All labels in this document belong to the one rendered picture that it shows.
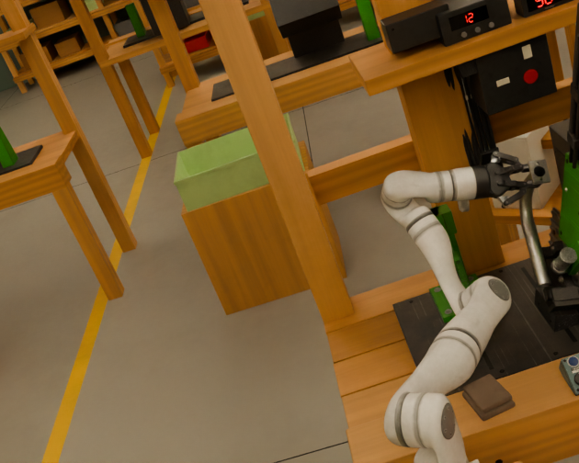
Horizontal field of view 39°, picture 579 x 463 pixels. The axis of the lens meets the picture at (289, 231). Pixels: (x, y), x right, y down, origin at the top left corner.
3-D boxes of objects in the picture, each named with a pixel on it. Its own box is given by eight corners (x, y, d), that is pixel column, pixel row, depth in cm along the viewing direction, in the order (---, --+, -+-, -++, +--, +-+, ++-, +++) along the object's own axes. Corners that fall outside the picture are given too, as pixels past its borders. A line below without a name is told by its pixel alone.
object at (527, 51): (558, 92, 191) (546, 31, 185) (489, 117, 192) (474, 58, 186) (539, 78, 202) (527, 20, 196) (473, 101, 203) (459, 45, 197)
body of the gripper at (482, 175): (476, 195, 179) (517, 189, 180) (468, 159, 182) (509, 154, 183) (468, 206, 187) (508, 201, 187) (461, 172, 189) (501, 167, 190)
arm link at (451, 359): (438, 371, 160) (484, 371, 155) (387, 457, 139) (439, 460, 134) (426, 330, 157) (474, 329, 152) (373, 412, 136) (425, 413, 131)
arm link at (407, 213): (373, 197, 189) (407, 244, 184) (377, 179, 181) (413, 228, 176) (398, 184, 190) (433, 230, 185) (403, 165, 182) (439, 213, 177)
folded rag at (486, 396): (516, 407, 172) (514, 396, 171) (482, 423, 171) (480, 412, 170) (493, 381, 181) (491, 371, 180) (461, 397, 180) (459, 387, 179)
